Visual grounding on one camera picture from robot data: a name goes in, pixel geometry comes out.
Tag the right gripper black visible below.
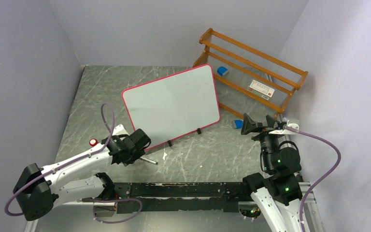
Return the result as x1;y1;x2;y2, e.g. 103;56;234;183
241;113;284;171

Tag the blue whiteboard marker pen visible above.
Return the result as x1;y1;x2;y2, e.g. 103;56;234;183
139;157;158;165

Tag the whiteboard with pink frame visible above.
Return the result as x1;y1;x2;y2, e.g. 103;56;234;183
121;64;221;149

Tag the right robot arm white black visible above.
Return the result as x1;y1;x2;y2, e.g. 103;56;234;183
241;114;310;232

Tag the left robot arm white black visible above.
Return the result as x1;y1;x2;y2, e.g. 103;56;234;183
12;125;151;221

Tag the blue eraser on table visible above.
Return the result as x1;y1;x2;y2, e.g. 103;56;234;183
232;119;243;129

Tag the white labelled box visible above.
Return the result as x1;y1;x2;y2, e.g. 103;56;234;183
248;80;275;100

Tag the orange wooden shelf rack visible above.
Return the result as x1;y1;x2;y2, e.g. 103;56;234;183
193;28;308;117

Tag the blue eraser on shelf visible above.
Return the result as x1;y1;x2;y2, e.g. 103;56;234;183
217;66;229;76

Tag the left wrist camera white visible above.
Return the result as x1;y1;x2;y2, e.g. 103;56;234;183
112;124;128;137

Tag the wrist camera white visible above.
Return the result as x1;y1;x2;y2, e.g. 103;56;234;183
112;124;128;137
269;117;300;135

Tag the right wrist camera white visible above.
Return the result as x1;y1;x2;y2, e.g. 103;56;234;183
269;117;300;135

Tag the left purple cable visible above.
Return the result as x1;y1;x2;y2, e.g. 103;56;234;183
4;102;143;224

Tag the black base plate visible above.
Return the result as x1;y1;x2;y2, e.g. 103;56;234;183
108;182;254;213

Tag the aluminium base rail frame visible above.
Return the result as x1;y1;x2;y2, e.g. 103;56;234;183
24;181;325;232

